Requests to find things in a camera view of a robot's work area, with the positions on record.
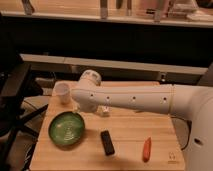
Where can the white tube bottle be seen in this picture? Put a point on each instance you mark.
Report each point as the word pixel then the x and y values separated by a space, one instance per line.
pixel 105 111

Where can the white paper cup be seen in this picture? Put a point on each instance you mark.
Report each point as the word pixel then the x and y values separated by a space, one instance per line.
pixel 62 90

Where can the black office chair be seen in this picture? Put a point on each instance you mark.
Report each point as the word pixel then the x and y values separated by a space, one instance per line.
pixel 16 83

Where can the black remote control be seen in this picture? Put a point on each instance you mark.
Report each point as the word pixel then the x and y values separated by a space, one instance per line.
pixel 107 143

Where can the orange carrot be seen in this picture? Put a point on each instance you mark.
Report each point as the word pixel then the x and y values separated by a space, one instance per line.
pixel 147 150

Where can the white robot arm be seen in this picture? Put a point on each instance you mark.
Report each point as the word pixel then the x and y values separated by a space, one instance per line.
pixel 194 103

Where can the green ceramic bowl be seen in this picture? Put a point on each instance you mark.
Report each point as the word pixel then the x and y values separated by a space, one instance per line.
pixel 67 128

